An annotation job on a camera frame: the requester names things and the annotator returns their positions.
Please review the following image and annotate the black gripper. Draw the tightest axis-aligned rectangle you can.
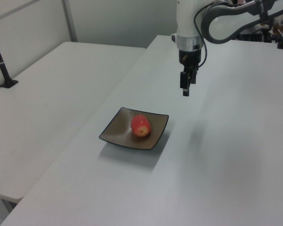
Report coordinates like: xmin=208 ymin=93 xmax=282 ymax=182
xmin=178 ymin=48 xmax=202 ymax=97

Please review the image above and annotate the red apple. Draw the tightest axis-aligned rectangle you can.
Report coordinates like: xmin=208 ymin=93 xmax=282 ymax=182
xmin=131 ymin=114 xmax=152 ymax=138

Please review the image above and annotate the brown square ceramic plate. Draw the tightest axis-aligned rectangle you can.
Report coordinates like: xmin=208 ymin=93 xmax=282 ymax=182
xmin=98 ymin=106 xmax=170 ymax=152

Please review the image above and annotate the black pole stand with base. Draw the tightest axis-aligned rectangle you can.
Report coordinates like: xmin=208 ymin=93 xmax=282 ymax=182
xmin=0 ymin=24 xmax=19 ymax=89

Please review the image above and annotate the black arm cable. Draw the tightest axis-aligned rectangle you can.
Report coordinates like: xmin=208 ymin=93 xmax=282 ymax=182
xmin=193 ymin=1 xmax=208 ymax=67

